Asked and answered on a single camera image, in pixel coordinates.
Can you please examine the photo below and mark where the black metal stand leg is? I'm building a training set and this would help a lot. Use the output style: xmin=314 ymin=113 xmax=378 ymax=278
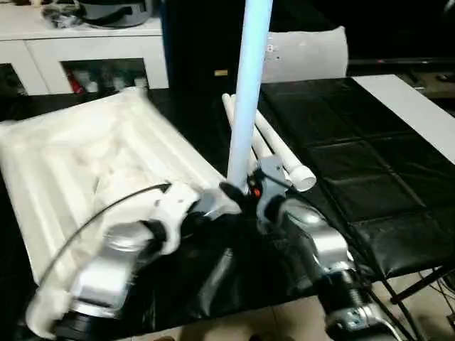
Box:
xmin=370 ymin=264 xmax=455 ymax=315

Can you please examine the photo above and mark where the white cabinet with glass doors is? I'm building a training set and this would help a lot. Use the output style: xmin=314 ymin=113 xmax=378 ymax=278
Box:
xmin=0 ymin=0 xmax=168 ymax=98

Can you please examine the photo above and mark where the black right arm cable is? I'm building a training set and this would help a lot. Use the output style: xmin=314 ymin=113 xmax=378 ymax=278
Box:
xmin=340 ymin=233 xmax=400 ymax=322

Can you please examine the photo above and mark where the white cushion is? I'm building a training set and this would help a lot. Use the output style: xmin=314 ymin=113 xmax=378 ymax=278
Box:
xmin=262 ymin=26 xmax=350 ymax=85

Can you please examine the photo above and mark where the white flat board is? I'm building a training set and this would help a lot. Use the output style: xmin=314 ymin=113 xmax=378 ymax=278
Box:
xmin=353 ymin=74 xmax=455 ymax=165

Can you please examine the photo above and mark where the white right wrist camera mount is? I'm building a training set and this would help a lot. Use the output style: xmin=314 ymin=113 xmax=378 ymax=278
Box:
xmin=249 ymin=156 xmax=293 ymax=235

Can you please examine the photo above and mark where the white plastic table top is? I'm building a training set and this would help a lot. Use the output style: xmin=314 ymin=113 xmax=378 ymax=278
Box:
xmin=0 ymin=88 xmax=244 ymax=339

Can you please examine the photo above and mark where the grey clutter on cabinet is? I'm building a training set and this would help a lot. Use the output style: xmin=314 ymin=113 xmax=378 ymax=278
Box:
xmin=41 ymin=0 xmax=154 ymax=29

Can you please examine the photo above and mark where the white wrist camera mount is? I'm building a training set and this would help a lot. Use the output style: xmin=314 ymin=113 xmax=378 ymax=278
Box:
xmin=249 ymin=156 xmax=293 ymax=235
xmin=152 ymin=183 xmax=205 ymax=256

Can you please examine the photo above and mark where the black work mat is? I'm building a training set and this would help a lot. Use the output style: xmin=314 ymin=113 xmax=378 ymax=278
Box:
xmin=0 ymin=77 xmax=455 ymax=335

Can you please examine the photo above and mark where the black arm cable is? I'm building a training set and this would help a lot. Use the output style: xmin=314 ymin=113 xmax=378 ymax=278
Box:
xmin=340 ymin=233 xmax=400 ymax=322
xmin=38 ymin=183 xmax=173 ymax=286

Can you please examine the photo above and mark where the red bottle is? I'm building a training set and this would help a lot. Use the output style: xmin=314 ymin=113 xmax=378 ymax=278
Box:
xmin=67 ymin=71 xmax=83 ymax=96

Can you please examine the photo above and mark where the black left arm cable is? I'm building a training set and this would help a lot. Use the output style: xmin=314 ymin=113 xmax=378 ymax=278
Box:
xmin=38 ymin=183 xmax=173 ymax=286

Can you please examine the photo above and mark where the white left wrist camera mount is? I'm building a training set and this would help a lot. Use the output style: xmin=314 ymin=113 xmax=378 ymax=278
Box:
xmin=152 ymin=183 xmax=205 ymax=256

